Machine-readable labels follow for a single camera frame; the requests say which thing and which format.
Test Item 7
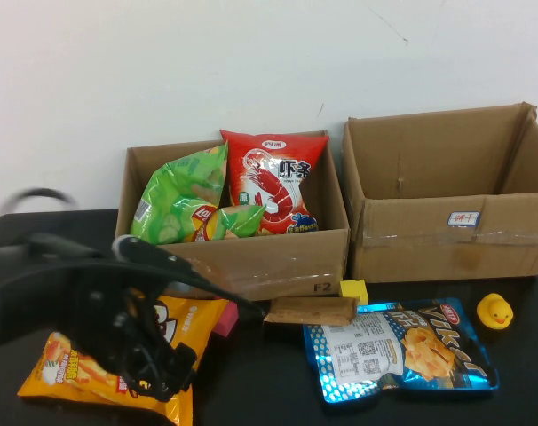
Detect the cardboard box with label sticker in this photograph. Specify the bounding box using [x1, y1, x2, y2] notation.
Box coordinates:
[341, 102, 538, 284]

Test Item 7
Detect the brown biscuit packet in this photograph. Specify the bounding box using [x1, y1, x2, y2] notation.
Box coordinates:
[262, 296, 359, 328]

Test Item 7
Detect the red shrimp strips bag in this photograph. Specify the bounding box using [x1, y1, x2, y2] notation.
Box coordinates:
[218, 129, 330, 236]

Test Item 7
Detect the blue Vikar snack bag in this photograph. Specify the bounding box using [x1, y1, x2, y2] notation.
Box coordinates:
[302, 296, 500, 404]

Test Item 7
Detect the yellow rubber duck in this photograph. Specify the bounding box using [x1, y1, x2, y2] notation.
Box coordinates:
[475, 292, 514, 330]

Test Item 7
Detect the pink foam cube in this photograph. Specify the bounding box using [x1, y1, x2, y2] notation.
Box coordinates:
[213, 305, 240, 339]

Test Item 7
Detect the large green chips bag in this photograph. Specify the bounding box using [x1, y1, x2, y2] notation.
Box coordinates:
[129, 144, 229, 246]

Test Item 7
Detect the yellow foam cube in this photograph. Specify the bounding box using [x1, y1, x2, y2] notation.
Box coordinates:
[338, 279, 368, 306]

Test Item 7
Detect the yellow potato sticks bag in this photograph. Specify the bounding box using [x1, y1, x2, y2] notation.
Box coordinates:
[17, 295, 230, 426]

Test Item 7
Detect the small green chips bag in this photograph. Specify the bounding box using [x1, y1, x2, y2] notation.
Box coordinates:
[184, 203, 266, 243]

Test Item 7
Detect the white blue-edged label sticker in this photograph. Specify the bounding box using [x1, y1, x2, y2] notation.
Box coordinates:
[446, 210, 479, 227]

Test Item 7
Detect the cardboard box with F2 print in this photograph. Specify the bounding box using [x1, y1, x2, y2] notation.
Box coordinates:
[113, 130, 351, 303]

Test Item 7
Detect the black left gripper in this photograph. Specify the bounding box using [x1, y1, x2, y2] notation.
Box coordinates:
[68, 265, 199, 403]

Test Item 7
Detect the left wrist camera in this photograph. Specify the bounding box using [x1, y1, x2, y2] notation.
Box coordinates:
[111, 234, 199, 280]

